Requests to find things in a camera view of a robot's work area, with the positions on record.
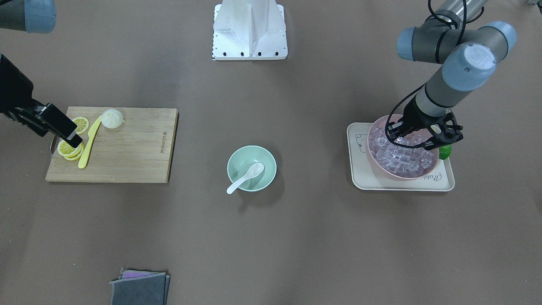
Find grey folded cloth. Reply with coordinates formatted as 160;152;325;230
110;269;170;305

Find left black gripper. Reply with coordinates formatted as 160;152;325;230
402;98;436;134

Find bamboo cutting board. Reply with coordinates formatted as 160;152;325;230
46;107;178;183

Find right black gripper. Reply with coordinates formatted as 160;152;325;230
0;54;83;147

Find yellow plastic knife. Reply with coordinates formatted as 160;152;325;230
78;115;102;169

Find lemon slice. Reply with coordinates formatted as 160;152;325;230
72;116;90;135

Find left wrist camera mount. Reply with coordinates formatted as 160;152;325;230
384;112;463;151

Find stacked lemon slices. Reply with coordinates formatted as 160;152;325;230
57;140;85;161

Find pink bowl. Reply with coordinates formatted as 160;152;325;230
366;116;439;181

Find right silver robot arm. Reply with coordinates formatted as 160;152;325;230
0;0;83;147

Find green ceramic bowl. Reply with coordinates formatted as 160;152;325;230
227;145;277;192

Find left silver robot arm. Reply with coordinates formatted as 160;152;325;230
392;0;517;136

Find pile of clear ice cubes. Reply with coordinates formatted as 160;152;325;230
368;128;438;178

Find white camera pillar with base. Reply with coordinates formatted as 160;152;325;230
212;0;288;61

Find cream rabbit tray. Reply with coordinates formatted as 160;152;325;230
346;123;455;192

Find white ceramic spoon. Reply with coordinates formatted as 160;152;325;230
226;162;265;194

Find green lime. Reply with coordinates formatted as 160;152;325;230
439;145;452;160

